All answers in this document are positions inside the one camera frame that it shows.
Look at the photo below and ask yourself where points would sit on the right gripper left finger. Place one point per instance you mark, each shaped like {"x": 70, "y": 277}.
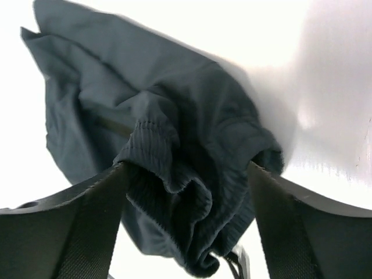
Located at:
{"x": 70, "y": 234}

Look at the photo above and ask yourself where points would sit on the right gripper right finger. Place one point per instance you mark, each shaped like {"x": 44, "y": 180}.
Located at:
{"x": 307, "y": 235}

